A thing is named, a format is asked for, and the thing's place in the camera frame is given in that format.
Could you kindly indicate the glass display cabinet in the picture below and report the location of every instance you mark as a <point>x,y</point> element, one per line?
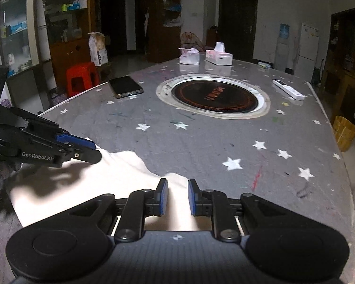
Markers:
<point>47,29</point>

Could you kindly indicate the black smartphone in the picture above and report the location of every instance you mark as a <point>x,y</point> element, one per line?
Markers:
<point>125,86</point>

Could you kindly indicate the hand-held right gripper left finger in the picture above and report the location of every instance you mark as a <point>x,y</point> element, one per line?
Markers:
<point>162,196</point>

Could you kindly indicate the dark wooden door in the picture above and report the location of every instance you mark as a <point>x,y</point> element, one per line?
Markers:
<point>238,26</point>

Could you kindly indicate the purple patterned waste bin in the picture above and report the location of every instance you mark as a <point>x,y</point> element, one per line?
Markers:
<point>57,97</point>

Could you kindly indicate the white paper sack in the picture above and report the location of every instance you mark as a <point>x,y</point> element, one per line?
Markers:
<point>98,50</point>

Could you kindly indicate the round built-in induction cooker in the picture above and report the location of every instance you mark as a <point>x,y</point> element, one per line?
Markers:
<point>213,96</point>

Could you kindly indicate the small yellow-green packet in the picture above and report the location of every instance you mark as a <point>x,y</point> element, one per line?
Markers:
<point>264,64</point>

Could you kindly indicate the white refrigerator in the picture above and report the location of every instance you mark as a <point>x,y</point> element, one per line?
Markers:
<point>309,53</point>

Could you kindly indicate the cream fleece garment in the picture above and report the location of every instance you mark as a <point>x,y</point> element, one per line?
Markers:
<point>112,177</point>

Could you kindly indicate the pink white tissue box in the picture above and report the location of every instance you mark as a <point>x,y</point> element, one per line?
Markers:
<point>219,56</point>

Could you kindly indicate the grey star-print tablecloth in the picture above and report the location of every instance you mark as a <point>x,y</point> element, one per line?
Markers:
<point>210,153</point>

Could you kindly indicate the dark wooden bookshelf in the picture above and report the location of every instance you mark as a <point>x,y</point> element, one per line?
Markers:
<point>164,29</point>

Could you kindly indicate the red plastic stool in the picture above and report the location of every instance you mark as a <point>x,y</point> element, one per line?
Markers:
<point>82,78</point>

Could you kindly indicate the yellow woven basket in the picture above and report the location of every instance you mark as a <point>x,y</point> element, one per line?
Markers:
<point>345,134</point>

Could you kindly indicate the white remote control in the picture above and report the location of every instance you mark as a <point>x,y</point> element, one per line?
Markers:
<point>288,89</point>

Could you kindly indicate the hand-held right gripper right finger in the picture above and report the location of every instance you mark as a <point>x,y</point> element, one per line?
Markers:
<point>192,198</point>

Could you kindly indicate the spotted kids play tent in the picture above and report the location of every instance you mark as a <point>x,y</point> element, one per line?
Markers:
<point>192,40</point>

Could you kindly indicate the water dispenser with blue bottle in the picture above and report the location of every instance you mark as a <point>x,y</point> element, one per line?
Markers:
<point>283,50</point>

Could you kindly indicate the dark wooden shelf cabinet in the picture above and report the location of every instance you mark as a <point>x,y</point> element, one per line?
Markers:
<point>346,41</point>

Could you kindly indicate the wooden side desk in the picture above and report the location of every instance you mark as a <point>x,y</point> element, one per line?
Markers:
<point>352,91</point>

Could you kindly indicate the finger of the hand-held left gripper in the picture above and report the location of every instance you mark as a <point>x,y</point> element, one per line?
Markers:
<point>41,122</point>
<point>77,143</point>

